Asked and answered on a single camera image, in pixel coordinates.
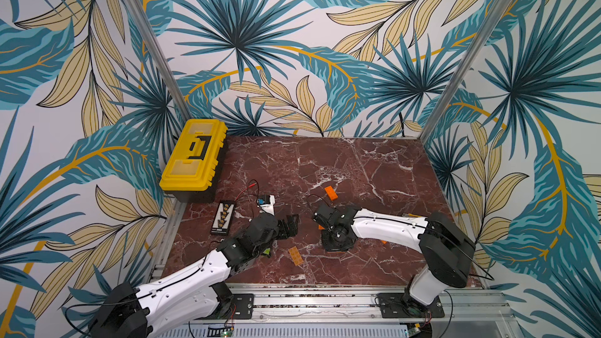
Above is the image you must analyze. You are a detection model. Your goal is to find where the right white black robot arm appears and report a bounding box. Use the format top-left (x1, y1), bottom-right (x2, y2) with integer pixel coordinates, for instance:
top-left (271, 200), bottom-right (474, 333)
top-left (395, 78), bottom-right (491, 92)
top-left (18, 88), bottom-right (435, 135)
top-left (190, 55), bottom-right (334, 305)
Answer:
top-left (312, 204), bottom-right (475, 308)

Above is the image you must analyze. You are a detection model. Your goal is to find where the amber transparent lego brick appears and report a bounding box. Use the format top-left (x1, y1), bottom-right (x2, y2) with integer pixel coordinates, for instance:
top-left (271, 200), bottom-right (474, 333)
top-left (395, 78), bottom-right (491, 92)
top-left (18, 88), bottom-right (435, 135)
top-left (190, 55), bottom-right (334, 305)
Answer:
top-left (288, 247), bottom-right (304, 266)

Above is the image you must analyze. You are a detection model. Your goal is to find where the left aluminium corner post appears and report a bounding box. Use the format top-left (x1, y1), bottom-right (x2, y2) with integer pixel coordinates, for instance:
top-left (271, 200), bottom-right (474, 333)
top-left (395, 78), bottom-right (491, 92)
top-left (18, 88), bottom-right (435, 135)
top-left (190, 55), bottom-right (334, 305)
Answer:
top-left (123, 0), bottom-right (192, 122)

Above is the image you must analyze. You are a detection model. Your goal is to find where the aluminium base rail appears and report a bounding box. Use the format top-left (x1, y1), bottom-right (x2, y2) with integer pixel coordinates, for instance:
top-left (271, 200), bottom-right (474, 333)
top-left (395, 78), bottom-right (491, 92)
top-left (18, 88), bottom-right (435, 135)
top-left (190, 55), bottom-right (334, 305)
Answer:
top-left (165, 283), bottom-right (524, 337)

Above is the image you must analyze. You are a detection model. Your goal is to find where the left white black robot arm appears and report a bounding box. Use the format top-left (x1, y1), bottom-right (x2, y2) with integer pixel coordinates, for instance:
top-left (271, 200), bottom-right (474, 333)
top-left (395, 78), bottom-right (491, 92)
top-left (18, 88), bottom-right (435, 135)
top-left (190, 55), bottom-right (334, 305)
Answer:
top-left (89, 212), bottom-right (300, 337)

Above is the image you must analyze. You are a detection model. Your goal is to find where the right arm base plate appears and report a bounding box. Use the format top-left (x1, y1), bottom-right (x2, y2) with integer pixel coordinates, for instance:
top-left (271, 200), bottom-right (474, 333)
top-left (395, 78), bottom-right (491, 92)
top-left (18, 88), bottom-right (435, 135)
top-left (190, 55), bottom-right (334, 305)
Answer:
top-left (375, 293), bottom-right (445, 321)

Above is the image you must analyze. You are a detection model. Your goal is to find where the red banana plug cable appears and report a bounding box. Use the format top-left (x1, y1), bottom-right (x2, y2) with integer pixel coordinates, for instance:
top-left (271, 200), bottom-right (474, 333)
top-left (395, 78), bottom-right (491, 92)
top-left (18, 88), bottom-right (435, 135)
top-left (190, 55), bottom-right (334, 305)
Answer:
top-left (234, 182), bottom-right (258, 203)

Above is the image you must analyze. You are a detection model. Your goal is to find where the right aluminium corner post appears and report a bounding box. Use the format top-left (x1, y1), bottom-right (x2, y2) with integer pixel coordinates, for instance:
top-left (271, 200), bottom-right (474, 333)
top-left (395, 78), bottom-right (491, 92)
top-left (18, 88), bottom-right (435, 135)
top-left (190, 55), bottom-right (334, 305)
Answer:
top-left (419, 0), bottom-right (512, 143)

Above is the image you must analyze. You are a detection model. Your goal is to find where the aluminium corner post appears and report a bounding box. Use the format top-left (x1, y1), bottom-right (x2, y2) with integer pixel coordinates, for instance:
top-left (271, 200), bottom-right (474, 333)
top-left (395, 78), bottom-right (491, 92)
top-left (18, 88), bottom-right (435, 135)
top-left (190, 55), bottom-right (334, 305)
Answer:
top-left (123, 0), bottom-right (192, 122)
top-left (419, 0), bottom-right (512, 143)

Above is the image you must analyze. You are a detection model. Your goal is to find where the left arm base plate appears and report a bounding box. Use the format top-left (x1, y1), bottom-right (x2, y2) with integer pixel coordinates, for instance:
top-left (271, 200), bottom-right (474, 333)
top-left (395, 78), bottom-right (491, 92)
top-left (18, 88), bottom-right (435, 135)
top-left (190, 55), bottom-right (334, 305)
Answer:
top-left (206, 294), bottom-right (254, 320)

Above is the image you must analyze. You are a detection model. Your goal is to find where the yellow black toolbox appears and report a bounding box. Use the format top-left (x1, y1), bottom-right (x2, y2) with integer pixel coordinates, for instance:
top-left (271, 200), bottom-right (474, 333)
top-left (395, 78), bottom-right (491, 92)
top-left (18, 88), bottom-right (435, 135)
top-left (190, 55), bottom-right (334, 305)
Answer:
top-left (160, 119), bottom-right (228, 203)

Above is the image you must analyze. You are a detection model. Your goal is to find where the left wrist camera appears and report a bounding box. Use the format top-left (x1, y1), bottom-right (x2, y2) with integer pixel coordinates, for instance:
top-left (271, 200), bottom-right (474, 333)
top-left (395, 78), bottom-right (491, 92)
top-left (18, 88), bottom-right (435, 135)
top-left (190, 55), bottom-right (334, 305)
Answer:
top-left (256, 195), bottom-right (275, 215)

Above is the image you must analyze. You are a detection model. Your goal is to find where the orange lego brick far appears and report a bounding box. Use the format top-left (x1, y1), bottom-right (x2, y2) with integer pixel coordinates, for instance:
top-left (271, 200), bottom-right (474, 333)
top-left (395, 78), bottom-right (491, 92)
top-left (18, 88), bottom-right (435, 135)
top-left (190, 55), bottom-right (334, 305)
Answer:
top-left (324, 186), bottom-right (338, 201)

